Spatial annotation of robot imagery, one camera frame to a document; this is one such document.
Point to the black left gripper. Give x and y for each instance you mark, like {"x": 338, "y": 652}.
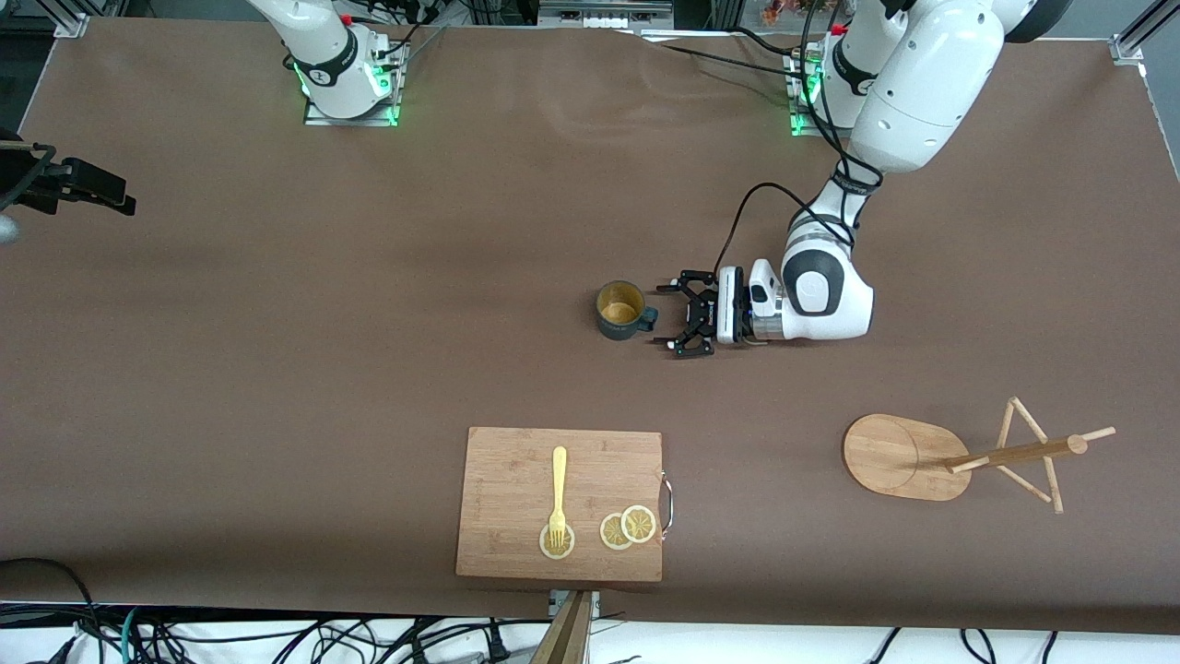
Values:
{"x": 707, "y": 314}

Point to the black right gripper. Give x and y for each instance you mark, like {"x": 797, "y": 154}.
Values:
{"x": 39, "y": 187}

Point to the teal cup yellow inside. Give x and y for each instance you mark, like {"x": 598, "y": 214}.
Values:
{"x": 619, "y": 329}

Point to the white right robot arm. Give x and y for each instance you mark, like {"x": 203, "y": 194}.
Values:
{"x": 323, "y": 46}

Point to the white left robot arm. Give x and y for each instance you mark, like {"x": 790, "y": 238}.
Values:
{"x": 931, "y": 83}

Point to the wooden cup rack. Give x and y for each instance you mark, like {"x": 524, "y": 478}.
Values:
{"x": 899, "y": 456}

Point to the yellow plastic fork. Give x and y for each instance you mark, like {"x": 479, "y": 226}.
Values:
{"x": 559, "y": 480}

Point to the dried lemon slice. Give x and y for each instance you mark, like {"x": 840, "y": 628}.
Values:
{"x": 568, "y": 549}
{"x": 639, "y": 524}
{"x": 610, "y": 533}

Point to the bamboo cutting board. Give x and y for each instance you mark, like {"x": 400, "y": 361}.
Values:
{"x": 507, "y": 498}

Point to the brown table cover sheet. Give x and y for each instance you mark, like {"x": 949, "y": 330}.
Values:
{"x": 369, "y": 323}

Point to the grey device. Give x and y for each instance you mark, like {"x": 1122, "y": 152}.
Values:
{"x": 604, "y": 14}

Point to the colourful objects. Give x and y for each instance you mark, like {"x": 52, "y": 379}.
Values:
{"x": 784, "y": 9}

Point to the black plug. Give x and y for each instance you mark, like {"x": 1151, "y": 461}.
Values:
{"x": 498, "y": 646}

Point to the aluminium frame post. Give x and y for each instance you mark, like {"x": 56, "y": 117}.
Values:
{"x": 1129, "y": 46}
{"x": 72, "y": 18}

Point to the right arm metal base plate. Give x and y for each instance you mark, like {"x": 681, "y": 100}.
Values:
{"x": 355, "y": 121}

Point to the metal bracket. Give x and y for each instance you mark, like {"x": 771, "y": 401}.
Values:
{"x": 595, "y": 601}

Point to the wooden post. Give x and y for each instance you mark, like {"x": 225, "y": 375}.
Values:
{"x": 564, "y": 641}

